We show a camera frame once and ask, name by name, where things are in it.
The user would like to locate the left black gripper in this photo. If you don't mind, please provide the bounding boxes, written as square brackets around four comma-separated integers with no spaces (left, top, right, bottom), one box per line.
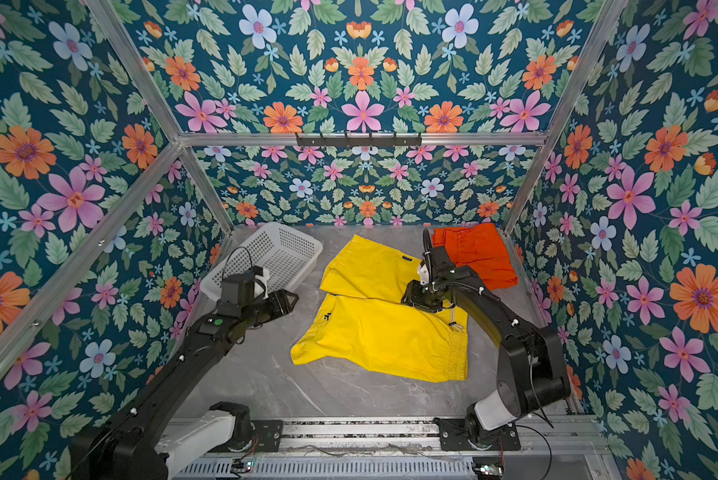
[239,286,300,330]

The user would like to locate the yellow shorts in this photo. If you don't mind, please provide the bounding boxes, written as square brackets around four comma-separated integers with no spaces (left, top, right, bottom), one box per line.
[290,235,468,383]

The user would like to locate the orange shorts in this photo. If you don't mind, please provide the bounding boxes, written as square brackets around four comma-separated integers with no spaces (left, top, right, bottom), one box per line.
[432,223,518,290]

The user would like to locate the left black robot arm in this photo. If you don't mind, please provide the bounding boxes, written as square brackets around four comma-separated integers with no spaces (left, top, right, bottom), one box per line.
[69,290,299,479]

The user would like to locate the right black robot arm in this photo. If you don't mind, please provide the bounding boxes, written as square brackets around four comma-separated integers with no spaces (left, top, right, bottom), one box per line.
[402,265,572,448]

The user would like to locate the white plastic laundry basket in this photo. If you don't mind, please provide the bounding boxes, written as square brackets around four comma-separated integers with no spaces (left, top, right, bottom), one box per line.
[200,223,323,301]

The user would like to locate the left electronics board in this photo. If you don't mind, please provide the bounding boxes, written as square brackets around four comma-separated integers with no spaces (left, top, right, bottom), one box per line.
[230,458,255,476]

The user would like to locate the electronics board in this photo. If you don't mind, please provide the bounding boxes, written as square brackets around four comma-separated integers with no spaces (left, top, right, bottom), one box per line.
[472,462,504,480]
[230,458,255,476]

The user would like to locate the white ventilation grille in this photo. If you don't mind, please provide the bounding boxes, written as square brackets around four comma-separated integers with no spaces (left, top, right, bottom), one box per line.
[176,457,476,479]

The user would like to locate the right electronics board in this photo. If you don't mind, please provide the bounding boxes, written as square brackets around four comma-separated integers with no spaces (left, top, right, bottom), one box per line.
[472,462,504,480]

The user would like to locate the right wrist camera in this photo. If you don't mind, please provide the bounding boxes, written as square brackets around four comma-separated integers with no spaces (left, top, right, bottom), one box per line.
[417,260,434,285]

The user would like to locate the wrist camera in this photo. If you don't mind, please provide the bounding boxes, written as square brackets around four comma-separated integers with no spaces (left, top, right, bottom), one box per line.
[219,266,270,307]
[417,260,434,285]

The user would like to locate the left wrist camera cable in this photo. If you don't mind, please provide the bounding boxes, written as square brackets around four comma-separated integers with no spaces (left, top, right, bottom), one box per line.
[220,245,257,283]

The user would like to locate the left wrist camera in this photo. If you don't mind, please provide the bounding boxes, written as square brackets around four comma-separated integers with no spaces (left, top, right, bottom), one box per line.
[219,266,270,307]

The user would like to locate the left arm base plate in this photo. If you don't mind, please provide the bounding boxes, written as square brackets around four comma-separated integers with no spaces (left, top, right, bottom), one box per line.
[211,420,284,454]

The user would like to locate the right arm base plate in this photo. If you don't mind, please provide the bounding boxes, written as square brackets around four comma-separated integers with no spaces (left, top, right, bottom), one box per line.
[434,417,521,452]

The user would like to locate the black hook rail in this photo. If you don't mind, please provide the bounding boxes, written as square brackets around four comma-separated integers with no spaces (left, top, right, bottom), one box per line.
[295,133,423,148]

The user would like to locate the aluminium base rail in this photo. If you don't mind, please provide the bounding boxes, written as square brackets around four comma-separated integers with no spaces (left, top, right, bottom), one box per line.
[154,416,612,460]

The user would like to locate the right black base cable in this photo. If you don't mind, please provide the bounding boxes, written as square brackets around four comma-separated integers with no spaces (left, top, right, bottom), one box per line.
[514,422,554,480]

